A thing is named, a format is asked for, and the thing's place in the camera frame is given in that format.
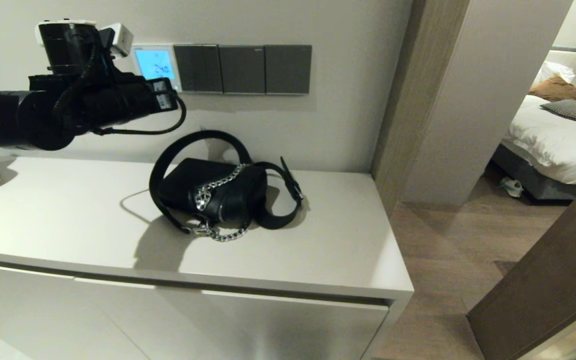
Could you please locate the white wall thermostat panel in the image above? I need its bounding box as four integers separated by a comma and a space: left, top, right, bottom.
130, 44, 183, 93

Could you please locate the beige cabinet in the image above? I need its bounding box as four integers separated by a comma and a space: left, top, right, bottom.
0, 156, 415, 360

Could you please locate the narrow beige cabinet door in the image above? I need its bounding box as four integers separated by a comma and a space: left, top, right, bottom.
0, 260, 150, 360

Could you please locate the wide beige cabinet door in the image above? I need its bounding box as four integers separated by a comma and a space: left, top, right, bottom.
75, 276, 390, 360

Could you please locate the pale slipper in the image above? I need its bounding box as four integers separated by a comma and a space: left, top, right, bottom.
499, 177, 524, 199

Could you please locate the bed with white duvet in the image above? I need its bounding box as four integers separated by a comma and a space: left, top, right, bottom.
490, 94, 576, 203

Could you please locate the small white pillow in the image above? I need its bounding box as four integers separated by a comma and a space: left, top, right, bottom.
533, 61, 576, 87

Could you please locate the brown cushion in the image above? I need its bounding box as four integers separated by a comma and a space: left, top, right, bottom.
528, 74, 576, 104

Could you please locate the checkered grey cushion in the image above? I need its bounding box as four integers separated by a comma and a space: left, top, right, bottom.
540, 99, 576, 124

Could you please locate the dark wooden door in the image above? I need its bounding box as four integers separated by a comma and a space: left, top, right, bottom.
467, 160, 576, 360

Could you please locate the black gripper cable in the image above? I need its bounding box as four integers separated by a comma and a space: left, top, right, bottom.
90, 95, 187, 137

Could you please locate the grey triple rocker switch plate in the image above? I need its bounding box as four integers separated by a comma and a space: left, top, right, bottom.
173, 44, 224, 94

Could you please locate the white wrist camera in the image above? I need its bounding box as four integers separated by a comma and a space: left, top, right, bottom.
99, 23, 134, 57

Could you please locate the grey single switch plate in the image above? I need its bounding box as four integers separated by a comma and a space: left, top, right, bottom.
218, 44, 267, 95
265, 44, 313, 95

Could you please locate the black handbag with silver chain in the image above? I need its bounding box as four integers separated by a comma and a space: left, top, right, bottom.
149, 130, 305, 243

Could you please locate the wood grain door frame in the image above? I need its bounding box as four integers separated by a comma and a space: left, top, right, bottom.
370, 0, 469, 218

